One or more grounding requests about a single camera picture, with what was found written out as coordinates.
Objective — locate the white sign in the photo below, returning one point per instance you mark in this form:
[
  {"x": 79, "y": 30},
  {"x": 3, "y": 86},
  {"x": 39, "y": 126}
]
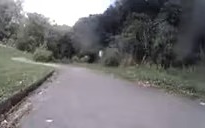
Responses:
[{"x": 100, "y": 53}]

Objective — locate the grey asphalt path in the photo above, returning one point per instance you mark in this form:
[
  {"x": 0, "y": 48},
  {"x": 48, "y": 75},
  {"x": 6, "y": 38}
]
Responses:
[{"x": 96, "y": 103}]

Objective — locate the wood of dark trees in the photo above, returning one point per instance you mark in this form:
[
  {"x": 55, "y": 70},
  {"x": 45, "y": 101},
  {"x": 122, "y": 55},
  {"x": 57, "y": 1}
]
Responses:
[{"x": 146, "y": 33}]

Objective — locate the leaf-strewn grass verge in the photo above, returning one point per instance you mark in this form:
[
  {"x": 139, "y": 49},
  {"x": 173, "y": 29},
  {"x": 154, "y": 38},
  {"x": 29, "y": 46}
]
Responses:
[{"x": 170, "y": 78}]

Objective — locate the concrete kerb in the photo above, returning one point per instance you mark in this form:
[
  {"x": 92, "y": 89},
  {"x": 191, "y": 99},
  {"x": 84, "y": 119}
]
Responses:
[{"x": 20, "y": 95}]

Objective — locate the grass slope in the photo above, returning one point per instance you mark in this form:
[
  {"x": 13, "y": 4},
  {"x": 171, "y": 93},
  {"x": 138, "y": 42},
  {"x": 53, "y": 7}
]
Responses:
[{"x": 10, "y": 71}]

